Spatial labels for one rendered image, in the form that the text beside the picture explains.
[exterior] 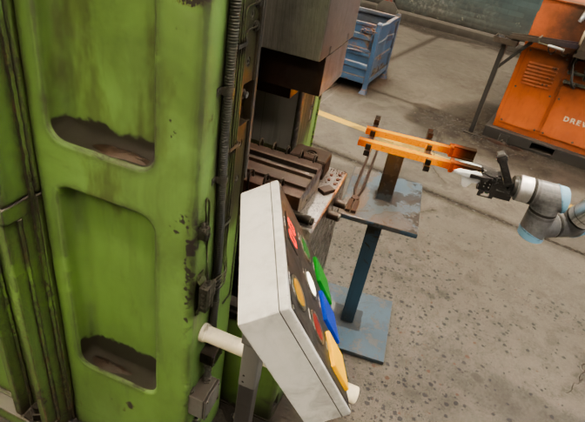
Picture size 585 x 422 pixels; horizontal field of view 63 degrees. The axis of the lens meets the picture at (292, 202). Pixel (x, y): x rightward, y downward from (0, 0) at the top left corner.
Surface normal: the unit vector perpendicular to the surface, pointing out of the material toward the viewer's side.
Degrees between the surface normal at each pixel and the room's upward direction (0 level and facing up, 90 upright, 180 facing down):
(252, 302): 30
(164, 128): 89
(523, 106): 91
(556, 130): 90
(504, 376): 0
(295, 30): 90
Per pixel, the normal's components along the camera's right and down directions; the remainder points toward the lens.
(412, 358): 0.14, -0.83
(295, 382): 0.07, 0.55
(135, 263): -0.35, 0.47
